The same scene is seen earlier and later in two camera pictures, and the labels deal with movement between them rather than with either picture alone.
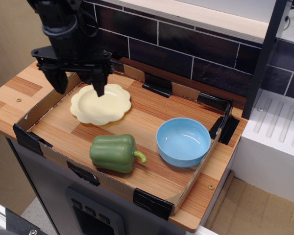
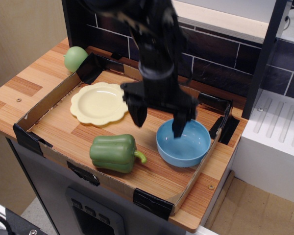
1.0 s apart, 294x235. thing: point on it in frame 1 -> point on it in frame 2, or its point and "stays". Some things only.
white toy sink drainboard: [270, 153] stays
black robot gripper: [68, 52] -> [159, 87]
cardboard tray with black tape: [150, 142] stays
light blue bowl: [182, 142] stays
